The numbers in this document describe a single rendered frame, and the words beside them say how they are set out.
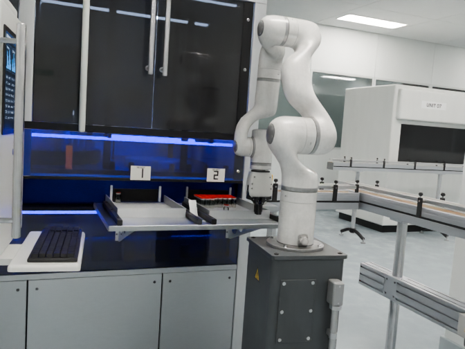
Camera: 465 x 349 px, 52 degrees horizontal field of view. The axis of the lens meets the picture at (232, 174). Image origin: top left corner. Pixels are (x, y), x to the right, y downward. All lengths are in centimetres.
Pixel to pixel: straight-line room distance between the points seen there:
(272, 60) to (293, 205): 58
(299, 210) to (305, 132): 25
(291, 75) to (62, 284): 125
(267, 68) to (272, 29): 21
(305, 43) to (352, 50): 650
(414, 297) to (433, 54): 715
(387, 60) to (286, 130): 716
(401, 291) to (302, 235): 107
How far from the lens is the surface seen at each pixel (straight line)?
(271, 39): 170
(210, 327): 235
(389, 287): 261
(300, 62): 165
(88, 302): 217
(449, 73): 952
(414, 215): 241
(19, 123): 147
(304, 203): 155
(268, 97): 184
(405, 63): 885
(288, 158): 151
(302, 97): 161
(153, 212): 184
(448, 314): 235
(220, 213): 187
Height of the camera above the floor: 123
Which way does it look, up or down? 5 degrees down
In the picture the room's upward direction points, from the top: 4 degrees clockwise
